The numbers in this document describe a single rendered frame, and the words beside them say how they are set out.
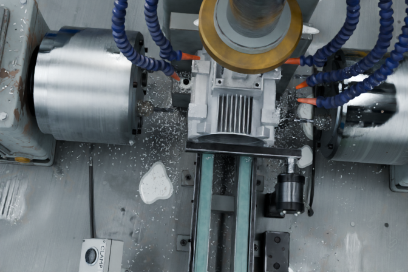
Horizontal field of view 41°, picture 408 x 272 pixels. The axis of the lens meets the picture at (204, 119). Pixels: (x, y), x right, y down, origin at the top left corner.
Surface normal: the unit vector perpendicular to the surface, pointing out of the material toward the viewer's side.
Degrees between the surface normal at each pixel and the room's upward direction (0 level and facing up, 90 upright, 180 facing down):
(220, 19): 0
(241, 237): 0
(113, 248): 52
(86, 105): 40
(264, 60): 0
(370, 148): 62
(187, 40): 90
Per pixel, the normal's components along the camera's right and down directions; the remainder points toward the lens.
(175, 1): -0.07, 0.96
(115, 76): 0.03, -0.12
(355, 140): -0.03, 0.62
